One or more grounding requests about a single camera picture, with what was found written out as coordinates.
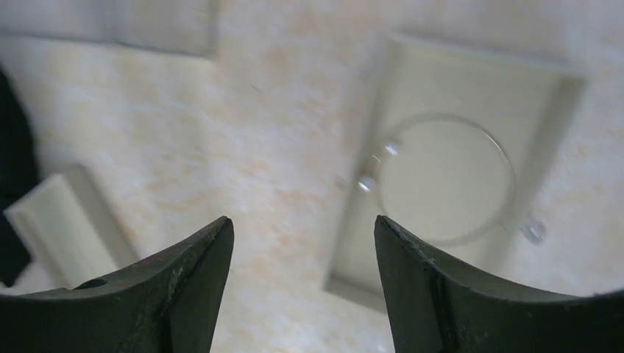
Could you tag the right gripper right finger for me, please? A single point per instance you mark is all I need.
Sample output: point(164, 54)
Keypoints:
point(439, 303)

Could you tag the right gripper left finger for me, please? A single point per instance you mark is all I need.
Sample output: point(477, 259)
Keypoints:
point(167, 302)

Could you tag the small silver stud earring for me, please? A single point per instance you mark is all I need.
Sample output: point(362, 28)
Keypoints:
point(533, 230)

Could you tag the black cloth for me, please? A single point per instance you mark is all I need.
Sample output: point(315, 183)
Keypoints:
point(19, 174)

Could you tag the beige slotted ring tray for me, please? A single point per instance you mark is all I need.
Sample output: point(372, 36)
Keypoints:
point(70, 228)

